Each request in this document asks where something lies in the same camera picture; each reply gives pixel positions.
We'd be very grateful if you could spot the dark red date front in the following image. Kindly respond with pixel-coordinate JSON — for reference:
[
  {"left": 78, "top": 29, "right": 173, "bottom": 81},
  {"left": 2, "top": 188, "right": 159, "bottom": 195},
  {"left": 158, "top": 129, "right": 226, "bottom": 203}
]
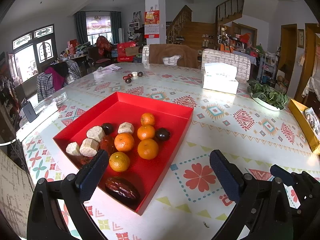
[{"left": 105, "top": 176, "right": 140, "bottom": 204}]

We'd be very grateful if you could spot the white sugarcane chunk far left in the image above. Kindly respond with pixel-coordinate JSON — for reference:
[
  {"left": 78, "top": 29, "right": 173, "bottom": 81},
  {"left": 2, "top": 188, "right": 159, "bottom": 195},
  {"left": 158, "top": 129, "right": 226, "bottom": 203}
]
[{"left": 66, "top": 142, "right": 81, "bottom": 157}]

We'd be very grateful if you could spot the white sugarcane chunk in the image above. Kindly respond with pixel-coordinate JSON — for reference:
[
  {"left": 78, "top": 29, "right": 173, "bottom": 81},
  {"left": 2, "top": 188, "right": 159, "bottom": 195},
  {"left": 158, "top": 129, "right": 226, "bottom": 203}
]
[
  {"left": 86, "top": 126, "right": 105, "bottom": 143},
  {"left": 118, "top": 122, "right": 135, "bottom": 134},
  {"left": 66, "top": 142, "right": 81, "bottom": 157},
  {"left": 80, "top": 138, "right": 99, "bottom": 158}
]

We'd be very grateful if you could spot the white sugarcane chunk middle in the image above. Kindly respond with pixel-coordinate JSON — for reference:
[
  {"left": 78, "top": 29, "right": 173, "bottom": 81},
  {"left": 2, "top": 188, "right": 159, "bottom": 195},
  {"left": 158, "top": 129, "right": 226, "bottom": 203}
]
[{"left": 80, "top": 138, "right": 99, "bottom": 158}]

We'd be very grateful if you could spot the patterned tablecloth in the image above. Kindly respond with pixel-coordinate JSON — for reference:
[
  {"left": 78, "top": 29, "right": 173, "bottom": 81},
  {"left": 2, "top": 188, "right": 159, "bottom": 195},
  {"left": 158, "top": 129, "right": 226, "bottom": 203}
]
[{"left": 22, "top": 63, "right": 319, "bottom": 239}]

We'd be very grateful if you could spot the orange mandarin front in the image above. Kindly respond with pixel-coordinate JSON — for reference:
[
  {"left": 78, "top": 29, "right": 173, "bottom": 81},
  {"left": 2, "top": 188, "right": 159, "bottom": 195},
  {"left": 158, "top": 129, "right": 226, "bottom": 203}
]
[{"left": 108, "top": 152, "right": 130, "bottom": 172}]

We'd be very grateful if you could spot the red jujube in tray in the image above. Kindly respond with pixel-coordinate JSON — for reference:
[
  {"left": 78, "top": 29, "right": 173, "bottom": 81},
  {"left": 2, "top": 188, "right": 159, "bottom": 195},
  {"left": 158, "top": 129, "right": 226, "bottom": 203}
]
[{"left": 100, "top": 135, "right": 115, "bottom": 157}]

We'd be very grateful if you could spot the white sugarcane chunk upper left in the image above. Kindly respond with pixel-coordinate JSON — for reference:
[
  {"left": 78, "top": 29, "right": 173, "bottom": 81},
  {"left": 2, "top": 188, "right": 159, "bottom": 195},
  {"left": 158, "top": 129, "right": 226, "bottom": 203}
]
[{"left": 86, "top": 126, "right": 105, "bottom": 143}]

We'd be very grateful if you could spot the orange mandarin left middle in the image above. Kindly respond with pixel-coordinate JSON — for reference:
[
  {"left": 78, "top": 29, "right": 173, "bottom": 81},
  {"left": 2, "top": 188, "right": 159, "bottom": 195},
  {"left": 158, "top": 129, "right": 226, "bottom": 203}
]
[{"left": 114, "top": 133, "right": 135, "bottom": 152}]

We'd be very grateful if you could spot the dark plum upper left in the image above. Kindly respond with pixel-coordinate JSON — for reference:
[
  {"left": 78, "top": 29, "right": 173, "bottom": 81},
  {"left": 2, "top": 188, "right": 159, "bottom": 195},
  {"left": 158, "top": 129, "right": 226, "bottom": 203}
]
[{"left": 101, "top": 122, "right": 114, "bottom": 135}]

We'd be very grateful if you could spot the dark plum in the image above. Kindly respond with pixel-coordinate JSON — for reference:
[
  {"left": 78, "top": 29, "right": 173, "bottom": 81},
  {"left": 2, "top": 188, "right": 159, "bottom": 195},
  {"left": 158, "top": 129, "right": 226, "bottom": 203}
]
[
  {"left": 101, "top": 122, "right": 114, "bottom": 135},
  {"left": 155, "top": 127, "right": 170, "bottom": 141}
]

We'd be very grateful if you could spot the smartphone on table edge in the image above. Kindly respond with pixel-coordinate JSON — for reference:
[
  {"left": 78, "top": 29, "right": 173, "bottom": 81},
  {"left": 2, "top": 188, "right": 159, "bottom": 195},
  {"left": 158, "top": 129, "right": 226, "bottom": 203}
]
[{"left": 22, "top": 101, "right": 37, "bottom": 123}]

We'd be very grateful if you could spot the yellow box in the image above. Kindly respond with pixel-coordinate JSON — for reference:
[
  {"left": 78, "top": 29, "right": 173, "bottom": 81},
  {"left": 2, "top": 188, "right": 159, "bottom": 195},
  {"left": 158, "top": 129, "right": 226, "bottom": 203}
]
[{"left": 288, "top": 99, "right": 319, "bottom": 155}]

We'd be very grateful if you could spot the white sugarcane chunk top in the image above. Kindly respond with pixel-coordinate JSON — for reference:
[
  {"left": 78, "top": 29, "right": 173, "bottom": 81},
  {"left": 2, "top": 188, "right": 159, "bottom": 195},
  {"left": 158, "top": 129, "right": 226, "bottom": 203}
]
[{"left": 118, "top": 122, "right": 135, "bottom": 134}]

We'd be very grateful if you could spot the orange mandarin right large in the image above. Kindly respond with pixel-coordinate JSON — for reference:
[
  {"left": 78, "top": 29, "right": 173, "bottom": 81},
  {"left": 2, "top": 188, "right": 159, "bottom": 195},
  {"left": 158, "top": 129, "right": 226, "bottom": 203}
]
[{"left": 137, "top": 138, "right": 159, "bottom": 160}]

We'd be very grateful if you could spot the red shallow tray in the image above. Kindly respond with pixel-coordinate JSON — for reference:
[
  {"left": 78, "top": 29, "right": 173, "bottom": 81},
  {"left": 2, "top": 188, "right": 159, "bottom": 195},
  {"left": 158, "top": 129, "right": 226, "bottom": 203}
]
[{"left": 53, "top": 92, "right": 193, "bottom": 215}]

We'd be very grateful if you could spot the plate of green leaves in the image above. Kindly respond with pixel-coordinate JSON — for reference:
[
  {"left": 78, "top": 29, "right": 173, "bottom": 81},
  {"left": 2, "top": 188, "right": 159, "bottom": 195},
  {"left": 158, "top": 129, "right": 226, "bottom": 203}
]
[{"left": 247, "top": 80, "right": 289, "bottom": 111}]

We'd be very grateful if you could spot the orange mandarin upper middle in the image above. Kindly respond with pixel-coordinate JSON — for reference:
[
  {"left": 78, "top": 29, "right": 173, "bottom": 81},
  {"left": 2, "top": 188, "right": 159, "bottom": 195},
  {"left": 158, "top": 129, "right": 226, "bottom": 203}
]
[{"left": 137, "top": 125, "right": 156, "bottom": 140}]

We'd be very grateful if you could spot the dark plum right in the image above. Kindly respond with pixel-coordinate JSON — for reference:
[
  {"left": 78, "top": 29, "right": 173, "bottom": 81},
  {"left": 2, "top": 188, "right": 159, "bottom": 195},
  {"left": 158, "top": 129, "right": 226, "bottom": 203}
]
[{"left": 155, "top": 127, "right": 170, "bottom": 141}]

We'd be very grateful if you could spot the orange mandarin top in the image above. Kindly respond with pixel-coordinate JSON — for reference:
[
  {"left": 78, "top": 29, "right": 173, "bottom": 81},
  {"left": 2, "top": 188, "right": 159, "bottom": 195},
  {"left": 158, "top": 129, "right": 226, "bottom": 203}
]
[{"left": 140, "top": 113, "right": 155, "bottom": 126}]

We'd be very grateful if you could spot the plaid jacket chair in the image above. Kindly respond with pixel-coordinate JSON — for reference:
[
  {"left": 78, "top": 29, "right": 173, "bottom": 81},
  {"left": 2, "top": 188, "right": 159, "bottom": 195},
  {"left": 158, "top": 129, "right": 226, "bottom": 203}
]
[{"left": 36, "top": 60, "right": 81, "bottom": 102}]

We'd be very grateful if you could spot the white tissue box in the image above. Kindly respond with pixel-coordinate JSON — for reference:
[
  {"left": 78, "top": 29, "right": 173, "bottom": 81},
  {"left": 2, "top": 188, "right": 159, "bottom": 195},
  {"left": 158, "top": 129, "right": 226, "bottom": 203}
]
[{"left": 203, "top": 62, "right": 239, "bottom": 94}]

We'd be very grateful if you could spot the white woven chair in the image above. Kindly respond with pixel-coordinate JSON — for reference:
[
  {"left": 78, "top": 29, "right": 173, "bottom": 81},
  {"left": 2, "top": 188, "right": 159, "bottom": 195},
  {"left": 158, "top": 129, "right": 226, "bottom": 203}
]
[{"left": 201, "top": 48, "right": 251, "bottom": 82}]

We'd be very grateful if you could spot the dark fruit on table front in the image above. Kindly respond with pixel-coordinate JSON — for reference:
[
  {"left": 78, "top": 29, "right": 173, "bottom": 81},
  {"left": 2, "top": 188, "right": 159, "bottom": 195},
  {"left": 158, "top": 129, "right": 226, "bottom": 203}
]
[{"left": 125, "top": 77, "right": 132, "bottom": 83}]

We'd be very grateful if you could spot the red fruit on table left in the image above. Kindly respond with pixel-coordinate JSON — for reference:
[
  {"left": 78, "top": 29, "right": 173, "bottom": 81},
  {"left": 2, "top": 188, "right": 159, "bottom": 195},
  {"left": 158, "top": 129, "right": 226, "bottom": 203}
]
[{"left": 123, "top": 73, "right": 133, "bottom": 80}]

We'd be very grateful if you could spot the red gift box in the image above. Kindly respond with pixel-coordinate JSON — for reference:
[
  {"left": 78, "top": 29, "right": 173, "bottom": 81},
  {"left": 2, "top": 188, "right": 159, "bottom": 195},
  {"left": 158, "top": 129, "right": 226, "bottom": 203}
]
[{"left": 117, "top": 41, "right": 139, "bottom": 62}]

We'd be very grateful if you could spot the brown wooden chair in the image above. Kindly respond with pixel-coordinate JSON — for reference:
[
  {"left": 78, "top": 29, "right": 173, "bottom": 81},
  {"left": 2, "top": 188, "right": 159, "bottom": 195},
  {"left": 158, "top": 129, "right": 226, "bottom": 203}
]
[{"left": 142, "top": 44, "right": 200, "bottom": 69}]

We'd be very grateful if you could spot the wooden staircase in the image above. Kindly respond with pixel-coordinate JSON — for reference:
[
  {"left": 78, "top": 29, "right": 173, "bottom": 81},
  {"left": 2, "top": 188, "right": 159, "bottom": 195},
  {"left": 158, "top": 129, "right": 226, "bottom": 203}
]
[{"left": 166, "top": 0, "right": 245, "bottom": 50}]

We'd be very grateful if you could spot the red wall calendar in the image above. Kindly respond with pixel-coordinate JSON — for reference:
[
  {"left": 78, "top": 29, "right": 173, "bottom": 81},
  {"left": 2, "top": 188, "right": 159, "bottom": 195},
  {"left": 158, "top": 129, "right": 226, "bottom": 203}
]
[{"left": 144, "top": 10, "right": 160, "bottom": 38}]

